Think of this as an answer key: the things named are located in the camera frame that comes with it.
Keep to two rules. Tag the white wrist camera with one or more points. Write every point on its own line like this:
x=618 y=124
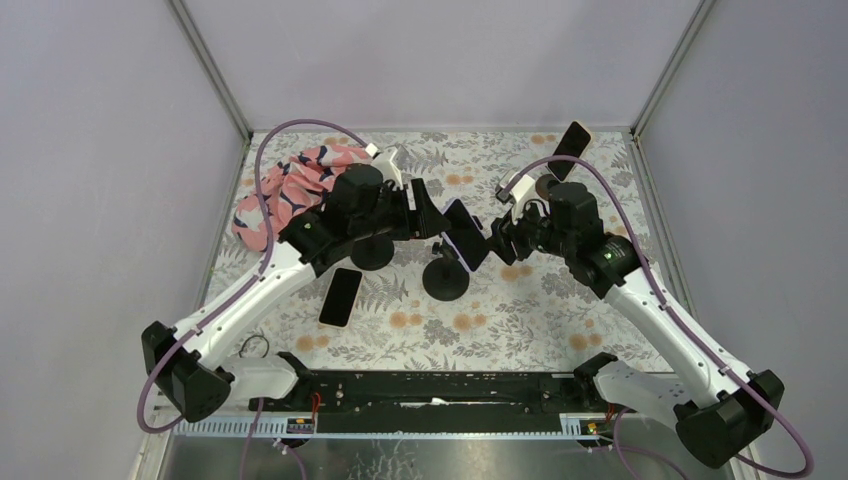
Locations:
x=384 y=161
x=516 y=191

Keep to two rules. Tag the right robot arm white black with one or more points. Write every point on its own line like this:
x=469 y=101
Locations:
x=662 y=318

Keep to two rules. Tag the phone with purple case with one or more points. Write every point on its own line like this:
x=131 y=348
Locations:
x=465 y=236

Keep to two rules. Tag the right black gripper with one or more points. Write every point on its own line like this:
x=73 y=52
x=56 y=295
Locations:
x=500 y=241

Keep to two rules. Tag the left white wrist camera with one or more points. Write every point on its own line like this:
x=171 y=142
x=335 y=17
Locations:
x=384 y=161

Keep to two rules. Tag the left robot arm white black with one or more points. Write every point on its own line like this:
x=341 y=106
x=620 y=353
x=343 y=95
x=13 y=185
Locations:
x=192 y=363

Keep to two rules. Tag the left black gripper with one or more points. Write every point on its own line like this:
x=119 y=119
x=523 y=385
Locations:
x=411 y=210

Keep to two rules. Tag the phone with cream case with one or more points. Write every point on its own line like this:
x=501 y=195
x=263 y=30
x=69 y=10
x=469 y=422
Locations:
x=340 y=298

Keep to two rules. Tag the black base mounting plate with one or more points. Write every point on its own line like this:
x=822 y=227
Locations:
x=425 y=402

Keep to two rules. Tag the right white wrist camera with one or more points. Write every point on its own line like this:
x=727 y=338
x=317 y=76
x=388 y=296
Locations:
x=516 y=191

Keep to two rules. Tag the wooden base phone stand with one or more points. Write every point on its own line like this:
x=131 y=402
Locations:
x=544 y=184

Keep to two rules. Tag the aluminium frame rail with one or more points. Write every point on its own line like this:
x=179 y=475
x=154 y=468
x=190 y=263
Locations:
x=427 y=402

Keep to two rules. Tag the pink floral crumpled cloth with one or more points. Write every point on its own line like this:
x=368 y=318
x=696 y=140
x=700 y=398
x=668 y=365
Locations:
x=288 y=189

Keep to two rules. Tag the black phone stand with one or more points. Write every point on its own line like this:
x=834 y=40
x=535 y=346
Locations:
x=445 y=278
x=373 y=253

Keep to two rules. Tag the phone with beige case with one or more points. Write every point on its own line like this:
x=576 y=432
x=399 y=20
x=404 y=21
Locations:
x=574 y=142

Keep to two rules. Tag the floral patterned table mat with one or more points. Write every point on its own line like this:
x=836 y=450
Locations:
x=530 y=316

